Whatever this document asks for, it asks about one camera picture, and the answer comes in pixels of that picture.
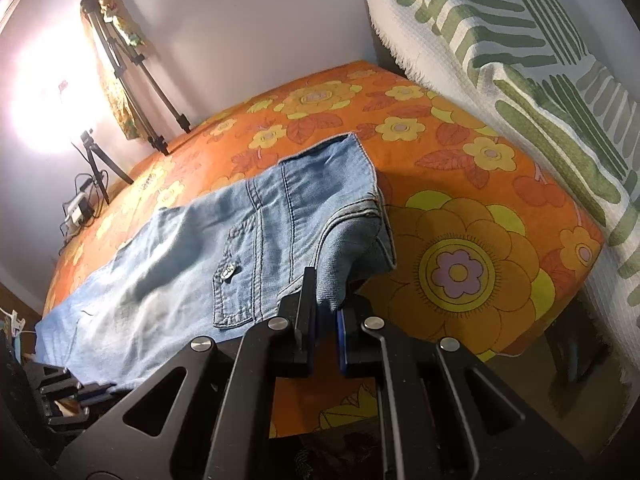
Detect orange floral tablecloth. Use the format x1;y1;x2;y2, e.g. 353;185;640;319
42;60;606;438

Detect white clip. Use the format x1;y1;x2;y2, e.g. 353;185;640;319
0;310;26;336

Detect white green striped blanket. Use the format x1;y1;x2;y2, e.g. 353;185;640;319
357;0;640;386

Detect light blue denim pants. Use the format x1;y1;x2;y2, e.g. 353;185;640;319
34;131;397;393

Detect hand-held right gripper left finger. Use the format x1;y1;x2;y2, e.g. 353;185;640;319
55;266;317;480

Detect small black tripod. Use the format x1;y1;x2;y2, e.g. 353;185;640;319
70;130;135;206

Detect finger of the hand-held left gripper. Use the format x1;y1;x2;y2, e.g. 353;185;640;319
25;364;118;405
42;397;93;428

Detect yellow green patterned scarf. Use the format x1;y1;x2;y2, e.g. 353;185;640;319
82;0;151;141

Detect white power strip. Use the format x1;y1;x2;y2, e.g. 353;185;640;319
65;195;96;223

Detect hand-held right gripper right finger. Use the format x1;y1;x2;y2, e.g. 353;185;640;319
336;294;586;480

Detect tall black tripod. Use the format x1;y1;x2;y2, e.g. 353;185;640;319
80;0;192;157

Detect ring light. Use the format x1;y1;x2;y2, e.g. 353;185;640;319
10;25;116;156

